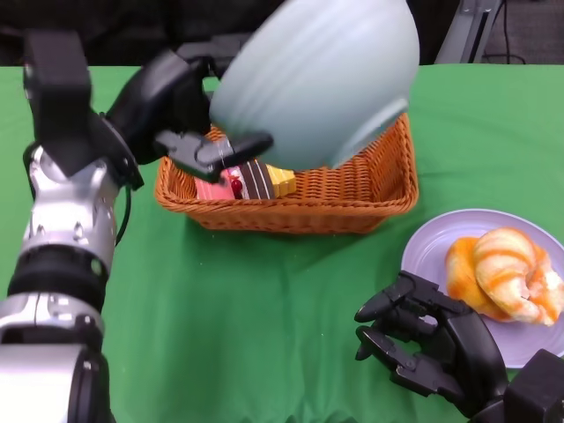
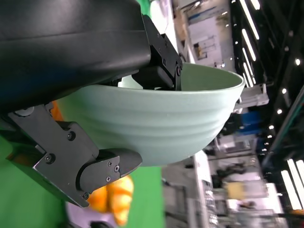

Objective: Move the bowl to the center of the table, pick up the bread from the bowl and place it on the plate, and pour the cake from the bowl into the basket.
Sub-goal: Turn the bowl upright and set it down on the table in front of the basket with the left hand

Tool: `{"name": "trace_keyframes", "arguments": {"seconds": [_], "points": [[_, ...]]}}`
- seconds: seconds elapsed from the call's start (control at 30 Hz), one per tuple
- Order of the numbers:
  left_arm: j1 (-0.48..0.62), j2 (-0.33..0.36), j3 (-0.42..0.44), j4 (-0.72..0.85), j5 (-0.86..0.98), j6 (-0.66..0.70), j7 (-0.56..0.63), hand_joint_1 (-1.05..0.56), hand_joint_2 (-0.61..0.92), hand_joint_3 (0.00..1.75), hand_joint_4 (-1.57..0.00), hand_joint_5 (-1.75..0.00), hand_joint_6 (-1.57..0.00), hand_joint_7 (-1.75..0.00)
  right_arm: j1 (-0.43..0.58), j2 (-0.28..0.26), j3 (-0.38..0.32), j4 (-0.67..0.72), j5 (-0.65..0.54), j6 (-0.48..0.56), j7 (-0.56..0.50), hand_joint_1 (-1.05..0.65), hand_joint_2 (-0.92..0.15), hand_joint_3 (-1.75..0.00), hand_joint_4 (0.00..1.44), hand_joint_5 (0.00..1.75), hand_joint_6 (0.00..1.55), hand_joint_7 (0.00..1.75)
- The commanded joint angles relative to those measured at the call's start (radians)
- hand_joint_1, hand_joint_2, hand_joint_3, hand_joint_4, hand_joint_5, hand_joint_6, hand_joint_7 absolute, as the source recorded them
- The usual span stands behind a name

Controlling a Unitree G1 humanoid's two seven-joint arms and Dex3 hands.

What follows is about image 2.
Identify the orange bagel bread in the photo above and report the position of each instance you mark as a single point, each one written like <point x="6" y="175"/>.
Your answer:
<point x="98" y="199"/>

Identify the orange wicker basket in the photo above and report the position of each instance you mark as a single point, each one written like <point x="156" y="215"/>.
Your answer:
<point x="58" y="110"/>

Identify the white round plate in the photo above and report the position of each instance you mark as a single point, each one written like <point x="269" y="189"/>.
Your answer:
<point x="76" y="216"/>

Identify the white orange-striped donut bread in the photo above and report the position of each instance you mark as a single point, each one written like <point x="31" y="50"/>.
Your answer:
<point x="121" y="199"/>

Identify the grey round bowl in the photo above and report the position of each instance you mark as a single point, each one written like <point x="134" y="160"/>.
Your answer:
<point x="154" y="123"/>

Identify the green tablecloth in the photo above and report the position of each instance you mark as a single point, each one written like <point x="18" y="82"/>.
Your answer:
<point x="147" y="202"/>

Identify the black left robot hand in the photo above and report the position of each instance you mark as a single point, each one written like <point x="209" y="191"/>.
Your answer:
<point x="59" y="47"/>

